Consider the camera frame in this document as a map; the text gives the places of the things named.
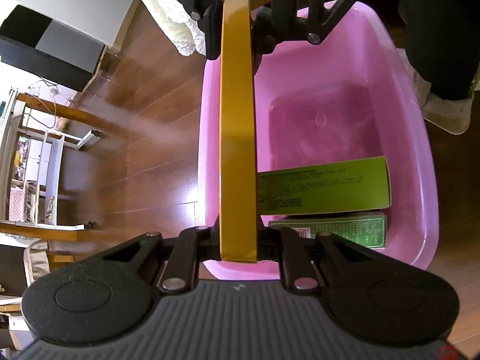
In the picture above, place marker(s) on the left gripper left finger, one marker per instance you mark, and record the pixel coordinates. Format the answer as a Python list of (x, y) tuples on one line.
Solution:
[(184, 255)]

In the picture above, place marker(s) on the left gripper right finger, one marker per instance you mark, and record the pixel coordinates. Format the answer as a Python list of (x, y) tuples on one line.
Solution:
[(286, 247)]

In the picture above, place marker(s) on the green white spray box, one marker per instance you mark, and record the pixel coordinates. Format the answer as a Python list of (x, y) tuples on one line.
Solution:
[(364, 228)]

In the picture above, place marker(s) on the pink plastic bin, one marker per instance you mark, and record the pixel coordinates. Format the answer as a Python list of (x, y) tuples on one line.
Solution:
[(350, 97)]

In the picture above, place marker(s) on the white green clover box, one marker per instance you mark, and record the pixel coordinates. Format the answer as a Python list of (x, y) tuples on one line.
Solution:
[(332, 188)]

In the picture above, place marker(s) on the orange red box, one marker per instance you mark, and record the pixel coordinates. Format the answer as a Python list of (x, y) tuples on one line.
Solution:
[(237, 146)]

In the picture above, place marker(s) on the white lace cloth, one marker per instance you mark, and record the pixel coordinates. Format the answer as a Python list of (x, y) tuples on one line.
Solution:
[(177, 26)]

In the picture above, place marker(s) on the black cabinet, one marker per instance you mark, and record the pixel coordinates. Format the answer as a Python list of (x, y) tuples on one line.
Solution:
[(49, 49)]

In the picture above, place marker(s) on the white slipper foot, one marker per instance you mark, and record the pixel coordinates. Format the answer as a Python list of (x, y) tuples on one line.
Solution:
[(452, 116)]

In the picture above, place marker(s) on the white shelf rack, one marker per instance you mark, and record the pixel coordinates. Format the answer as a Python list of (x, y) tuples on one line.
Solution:
[(31, 162)]

